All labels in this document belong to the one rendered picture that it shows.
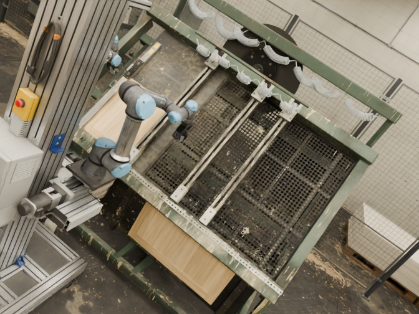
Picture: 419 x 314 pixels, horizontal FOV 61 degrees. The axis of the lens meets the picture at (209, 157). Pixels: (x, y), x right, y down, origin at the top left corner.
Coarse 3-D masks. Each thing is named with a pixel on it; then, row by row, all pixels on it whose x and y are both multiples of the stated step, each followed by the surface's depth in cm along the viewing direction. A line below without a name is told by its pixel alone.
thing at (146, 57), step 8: (152, 48) 299; (160, 48) 302; (144, 56) 297; (152, 56) 300; (144, 64) 297; (136, 72) 294; (120, 80) 290; (112, 88) 288; (104, 96) 285; (112, 96) 287; (96, 104) 283; (104, 104) 284; (88, 112) 281; (96, 112) 282; (80, 120) 279; (88, 120) 279
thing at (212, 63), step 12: (216, 48) 275; (216, 60) 287; (204, 72) 288; (192, 84) 285; (180, 96) 281; (192, 96) 288; (168, 120) 278; (156, 132) 272; (144, 144) 269; (132, 156) 266
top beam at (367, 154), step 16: (160, 16) 302; (176, 32) 299; (192, 32) 296; (208, 48) 292; (240, 64) 287; (256, 80) 282; (272, 96) 278; (288, 96) 278; (304, 112) 273; (320, 128) 269; (336, 128) 269; (336, 144) 272; (352, 144) 265; (368, 160) 261
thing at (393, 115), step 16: (208, 0) 321; (224, 0) 319; (176, 16) 343; (240, 16) 313; (256, 32) 311; (272, 32) 305; (288, 48) 303; (304, 64) 301; (320, 64) 296; (336, 80) 294; (352, 96) 292; (368, 96) 287; (384, 112) 285; (400, 112) 282; (384, 128) 291; (368, 144) 302; (224, 208) 308
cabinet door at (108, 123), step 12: (108, 108) 284; (120, 108) 285; (156, 108) 284; (96, 120) 281; (108, 120) 282; (120, 120) 282; (156, 120) 281; (96, 132) 278; (108, 132) 278; (144, 132) 278
